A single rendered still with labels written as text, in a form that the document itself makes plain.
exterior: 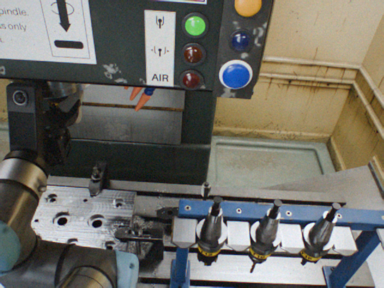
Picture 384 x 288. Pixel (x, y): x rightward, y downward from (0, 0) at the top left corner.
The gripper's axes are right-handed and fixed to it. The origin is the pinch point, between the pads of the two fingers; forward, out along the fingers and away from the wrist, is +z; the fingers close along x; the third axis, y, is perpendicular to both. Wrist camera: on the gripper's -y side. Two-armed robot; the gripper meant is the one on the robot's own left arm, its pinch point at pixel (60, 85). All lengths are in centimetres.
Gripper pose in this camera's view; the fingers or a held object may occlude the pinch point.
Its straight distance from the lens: 71.1
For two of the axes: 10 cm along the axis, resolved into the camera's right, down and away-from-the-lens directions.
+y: -0.7, 7.1, 7.0
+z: 0.2, -7.0, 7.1
